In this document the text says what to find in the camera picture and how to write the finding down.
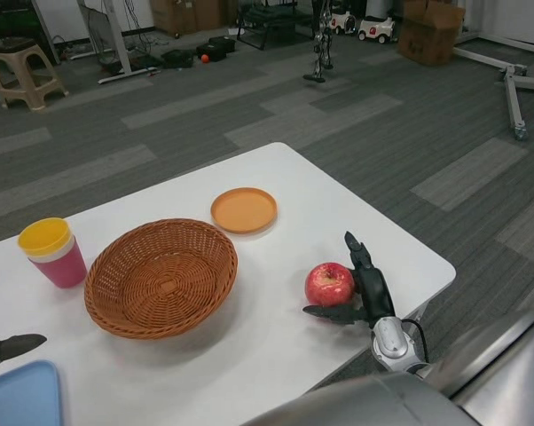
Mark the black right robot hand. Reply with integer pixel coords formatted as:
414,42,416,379
302,230,397,330

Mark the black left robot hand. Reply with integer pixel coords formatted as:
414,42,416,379
0,333,48,373

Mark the red apple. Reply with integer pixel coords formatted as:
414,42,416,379
304,262,356,308

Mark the light blue plastic tray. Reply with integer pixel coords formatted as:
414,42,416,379
0,359,63,426

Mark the pink plastic cup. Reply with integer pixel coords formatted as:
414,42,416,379
28,239,89,289

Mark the silver robot torso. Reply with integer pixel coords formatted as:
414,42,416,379
233,350,534,426

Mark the white plastic cup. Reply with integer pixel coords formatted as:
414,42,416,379
25,234,76,264

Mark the orange plastic plate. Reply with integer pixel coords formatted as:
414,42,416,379
210,186,279,236

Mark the brown wicker basket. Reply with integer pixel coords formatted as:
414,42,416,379
83,217,240,341

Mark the silver black humanoid robot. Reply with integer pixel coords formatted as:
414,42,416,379
302,0,337,84

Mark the open brown cardboard box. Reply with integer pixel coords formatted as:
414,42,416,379
397,0,466,67

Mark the large white toy car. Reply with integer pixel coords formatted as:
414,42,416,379
357,16,399,44

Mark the small white toy car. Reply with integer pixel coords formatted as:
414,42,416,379
330,11,358,36

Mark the beige plastic stool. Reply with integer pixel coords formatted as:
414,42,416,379
0,37,69,112

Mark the black metal cart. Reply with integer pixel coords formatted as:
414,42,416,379
236,0,319,51

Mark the black carrying case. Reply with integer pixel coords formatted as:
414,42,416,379
195,43,227,61
161,49,195,70
208,36,238,54

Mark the white standing desk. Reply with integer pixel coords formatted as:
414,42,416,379
78,0,162,85

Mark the green black equipment cabinet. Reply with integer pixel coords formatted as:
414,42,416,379
0,0,60,67

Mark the medium brown cardboard box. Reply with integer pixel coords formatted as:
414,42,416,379
150,0,196,36

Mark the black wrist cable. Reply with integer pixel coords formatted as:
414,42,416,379
402,318,430,363

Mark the grey metal floor frame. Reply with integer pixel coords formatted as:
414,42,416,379
452,30,534,141

